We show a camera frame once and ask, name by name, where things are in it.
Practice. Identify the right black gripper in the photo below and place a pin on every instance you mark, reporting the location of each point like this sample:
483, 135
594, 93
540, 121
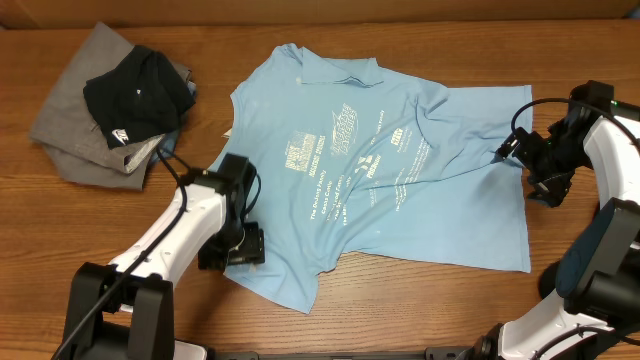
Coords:
523, 150

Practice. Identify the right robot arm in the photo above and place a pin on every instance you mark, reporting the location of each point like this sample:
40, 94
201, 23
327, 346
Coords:
594, 303

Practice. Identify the light blue printed t-shirt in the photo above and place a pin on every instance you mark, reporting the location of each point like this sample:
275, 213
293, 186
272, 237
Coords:
355, 157

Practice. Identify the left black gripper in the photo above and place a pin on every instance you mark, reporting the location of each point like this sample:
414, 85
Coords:
253, 250

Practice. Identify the folded grey shirt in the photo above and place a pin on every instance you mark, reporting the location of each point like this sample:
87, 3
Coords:
67, 131

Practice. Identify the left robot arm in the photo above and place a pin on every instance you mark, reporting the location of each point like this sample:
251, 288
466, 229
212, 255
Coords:
125, 309

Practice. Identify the folded teal blue shirt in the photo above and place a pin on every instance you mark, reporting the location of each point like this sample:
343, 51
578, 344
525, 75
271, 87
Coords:
167, 142

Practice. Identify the folded black nike shirt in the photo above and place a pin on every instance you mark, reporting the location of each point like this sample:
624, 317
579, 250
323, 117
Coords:
142, 97

